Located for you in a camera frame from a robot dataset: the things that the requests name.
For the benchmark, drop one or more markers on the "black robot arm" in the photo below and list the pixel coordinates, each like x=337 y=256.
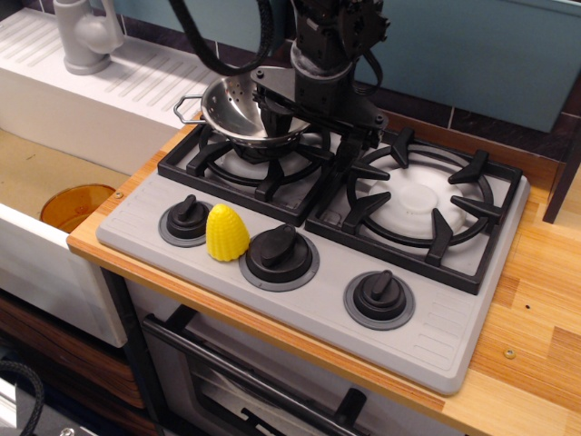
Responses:
x=332 y=33

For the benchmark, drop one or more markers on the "black right stove knob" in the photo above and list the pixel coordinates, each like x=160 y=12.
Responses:
x=379 y=300

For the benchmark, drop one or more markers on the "yellow plastic corn cob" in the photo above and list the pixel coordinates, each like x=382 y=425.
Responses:
x=227 y=237

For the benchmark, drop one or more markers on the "black middle stove knob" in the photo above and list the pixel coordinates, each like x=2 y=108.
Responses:
x=280 y=260

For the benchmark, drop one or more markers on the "black left stove knob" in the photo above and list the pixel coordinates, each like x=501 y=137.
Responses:
x=183 y=225

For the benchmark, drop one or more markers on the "white toy sink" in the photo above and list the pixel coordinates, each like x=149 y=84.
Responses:
x=60 y=130

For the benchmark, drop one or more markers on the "black burner grate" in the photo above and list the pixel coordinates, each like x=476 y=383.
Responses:
x=425 y=208
x=281 y=183

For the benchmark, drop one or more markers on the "grey toy faucet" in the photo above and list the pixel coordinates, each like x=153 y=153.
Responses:
x=87 y=39

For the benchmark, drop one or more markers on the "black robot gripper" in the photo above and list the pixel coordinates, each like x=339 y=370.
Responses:
x=325 y=98

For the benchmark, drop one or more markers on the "grey toy stove top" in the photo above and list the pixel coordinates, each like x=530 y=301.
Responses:
x=433 y=349

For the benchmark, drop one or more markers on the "black right burner grate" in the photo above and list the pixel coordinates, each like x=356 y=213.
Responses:
x=425 y=208

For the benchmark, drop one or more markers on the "toy oven door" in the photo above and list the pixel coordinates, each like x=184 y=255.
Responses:
x=229 y=383

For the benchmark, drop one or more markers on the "silver metal colander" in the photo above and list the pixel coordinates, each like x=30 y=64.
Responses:
x=229 y=109

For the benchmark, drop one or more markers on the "black stove knob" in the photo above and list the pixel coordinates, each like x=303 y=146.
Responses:
x=379 y=300
x=280 y=260
x=183 y=225

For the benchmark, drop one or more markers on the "black left burner grate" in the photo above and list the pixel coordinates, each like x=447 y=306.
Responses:
x=281 y=183

